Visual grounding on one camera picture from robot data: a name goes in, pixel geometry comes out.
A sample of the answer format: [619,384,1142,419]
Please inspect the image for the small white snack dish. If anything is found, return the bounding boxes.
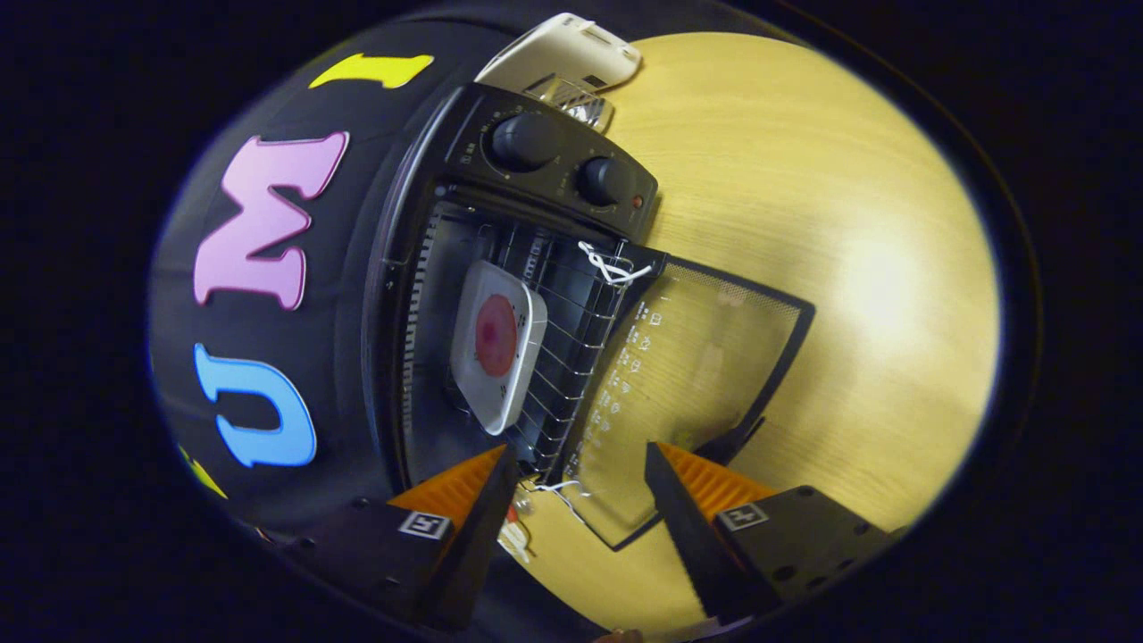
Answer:
[498,522,538,564]

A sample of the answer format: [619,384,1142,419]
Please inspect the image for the white string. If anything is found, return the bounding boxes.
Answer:
[578,241,654,287]
[525,478,592,503]

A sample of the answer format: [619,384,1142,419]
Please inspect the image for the metal wire utensil holder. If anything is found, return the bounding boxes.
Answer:
[522,73,615,135]

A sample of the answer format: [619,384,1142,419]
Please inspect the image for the white bread toaster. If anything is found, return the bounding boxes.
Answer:
[475,13,642,90]

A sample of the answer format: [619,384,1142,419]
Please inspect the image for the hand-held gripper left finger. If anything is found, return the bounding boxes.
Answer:
[286,444,521,630]

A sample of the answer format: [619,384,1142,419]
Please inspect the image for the metal wire oven rack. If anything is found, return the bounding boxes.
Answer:
[446,223,637,485]

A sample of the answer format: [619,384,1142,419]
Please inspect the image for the black toaster oven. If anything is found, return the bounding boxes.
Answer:
[362,83,815,550]

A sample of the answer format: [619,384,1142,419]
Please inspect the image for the pink ham slice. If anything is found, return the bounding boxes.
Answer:
[474,295,519,378]

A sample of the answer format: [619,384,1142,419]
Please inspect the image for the white square plate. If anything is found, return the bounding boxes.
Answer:
[449,260,548,436]

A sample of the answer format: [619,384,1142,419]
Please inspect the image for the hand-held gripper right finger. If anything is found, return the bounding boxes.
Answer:
[645,440,898,626]

